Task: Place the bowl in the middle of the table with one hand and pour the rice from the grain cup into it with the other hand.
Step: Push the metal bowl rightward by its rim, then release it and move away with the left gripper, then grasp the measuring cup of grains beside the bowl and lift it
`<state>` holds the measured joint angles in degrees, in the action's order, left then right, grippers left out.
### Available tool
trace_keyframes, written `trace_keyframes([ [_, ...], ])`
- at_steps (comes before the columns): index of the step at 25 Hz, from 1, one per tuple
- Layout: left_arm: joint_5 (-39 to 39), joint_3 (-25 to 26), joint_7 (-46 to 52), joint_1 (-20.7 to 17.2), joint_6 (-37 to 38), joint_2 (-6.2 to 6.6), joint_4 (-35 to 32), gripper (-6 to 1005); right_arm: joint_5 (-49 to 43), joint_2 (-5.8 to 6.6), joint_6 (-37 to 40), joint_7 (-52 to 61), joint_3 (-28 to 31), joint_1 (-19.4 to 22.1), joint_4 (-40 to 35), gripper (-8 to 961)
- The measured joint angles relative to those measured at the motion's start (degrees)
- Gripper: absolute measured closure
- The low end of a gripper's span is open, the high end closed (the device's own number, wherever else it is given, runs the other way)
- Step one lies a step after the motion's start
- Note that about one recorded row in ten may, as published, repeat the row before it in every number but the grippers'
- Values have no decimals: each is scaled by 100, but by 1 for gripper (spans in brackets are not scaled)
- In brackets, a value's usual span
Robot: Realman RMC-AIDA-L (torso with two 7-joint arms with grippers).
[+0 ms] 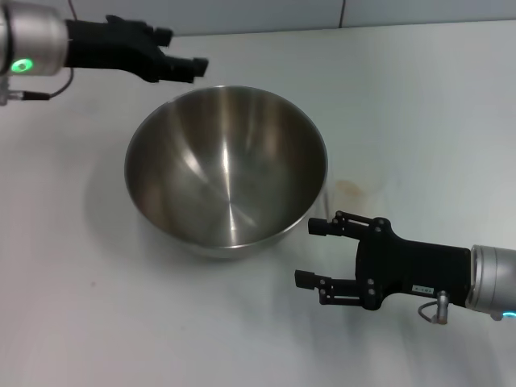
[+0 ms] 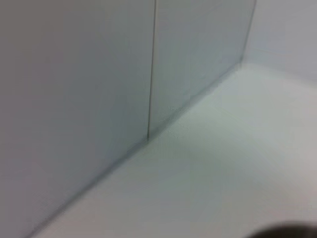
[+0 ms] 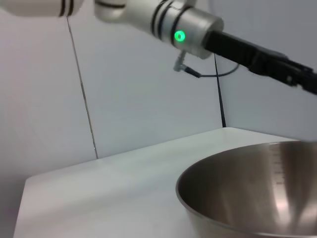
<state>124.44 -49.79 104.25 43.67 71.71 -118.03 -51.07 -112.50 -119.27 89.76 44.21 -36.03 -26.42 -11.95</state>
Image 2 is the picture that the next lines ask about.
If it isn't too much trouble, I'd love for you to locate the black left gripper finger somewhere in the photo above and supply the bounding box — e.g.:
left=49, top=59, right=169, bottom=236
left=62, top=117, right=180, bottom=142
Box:
left=247, top=220, right=317, bottom=238

